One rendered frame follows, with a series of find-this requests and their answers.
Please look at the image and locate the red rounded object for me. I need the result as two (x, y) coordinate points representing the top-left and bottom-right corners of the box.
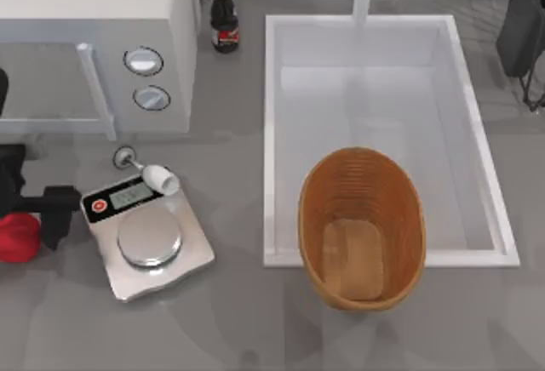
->
(0, 212), (42, 264)

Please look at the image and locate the silver kitchen scale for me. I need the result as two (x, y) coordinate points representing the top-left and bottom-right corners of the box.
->
(80, 174), (216, 303)

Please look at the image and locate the white wine glass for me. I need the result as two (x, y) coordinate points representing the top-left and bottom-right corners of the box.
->
(112, 146), (181, 197)

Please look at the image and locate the small microwave knob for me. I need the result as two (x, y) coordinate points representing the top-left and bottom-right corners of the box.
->
(132, 84), (172, 112)

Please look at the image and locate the large microwave knob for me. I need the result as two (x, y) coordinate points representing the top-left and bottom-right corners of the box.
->
(123, 46), (165, 77)

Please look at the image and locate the pale microwave oven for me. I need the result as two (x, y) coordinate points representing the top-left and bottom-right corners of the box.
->
(0, 0), (202, 142)

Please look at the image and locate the dark bottle with red cap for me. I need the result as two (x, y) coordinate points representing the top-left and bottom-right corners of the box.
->
(208, 0), (240, 54)

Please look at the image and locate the brown woven basket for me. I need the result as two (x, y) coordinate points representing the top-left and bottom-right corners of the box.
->
(299, 146), (427, 313)

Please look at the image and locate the white sink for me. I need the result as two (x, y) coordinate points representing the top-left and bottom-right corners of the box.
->
(262, 14), (521, 268)

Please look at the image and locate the pale microwave door handle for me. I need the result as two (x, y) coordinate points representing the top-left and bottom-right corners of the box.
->
(76, 43), (118, 141)

